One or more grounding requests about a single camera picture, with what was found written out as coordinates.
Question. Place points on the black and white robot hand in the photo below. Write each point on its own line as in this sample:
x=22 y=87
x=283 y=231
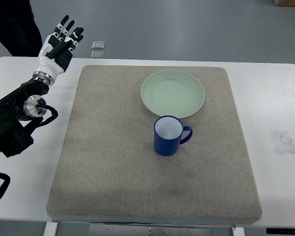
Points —
x=57 y=51

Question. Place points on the blue enamel mug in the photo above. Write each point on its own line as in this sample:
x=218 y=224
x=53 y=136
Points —
x=169 y=134

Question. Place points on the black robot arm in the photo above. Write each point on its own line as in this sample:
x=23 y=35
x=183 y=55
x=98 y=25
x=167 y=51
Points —
x=21 y=112

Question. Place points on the upper floor socket plate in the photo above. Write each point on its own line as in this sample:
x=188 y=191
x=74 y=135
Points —
x=98 y=45

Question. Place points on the light green plate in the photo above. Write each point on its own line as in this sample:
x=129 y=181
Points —
x=172 y=92

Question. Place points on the dark clothed person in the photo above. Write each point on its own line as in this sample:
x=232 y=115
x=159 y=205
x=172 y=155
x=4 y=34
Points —
x=19 y=33

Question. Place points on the beige felt mat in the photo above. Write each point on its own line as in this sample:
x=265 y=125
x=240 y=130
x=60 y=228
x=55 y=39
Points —
x=109 y=172

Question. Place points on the cardboard box corner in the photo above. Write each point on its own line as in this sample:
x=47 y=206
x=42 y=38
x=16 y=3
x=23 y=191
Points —
x=287 y=3

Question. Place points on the black control panel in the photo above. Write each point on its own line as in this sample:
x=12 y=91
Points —
x=280 y=231

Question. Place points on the metal table frame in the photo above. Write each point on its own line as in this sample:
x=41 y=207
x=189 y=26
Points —
x=51 y=229

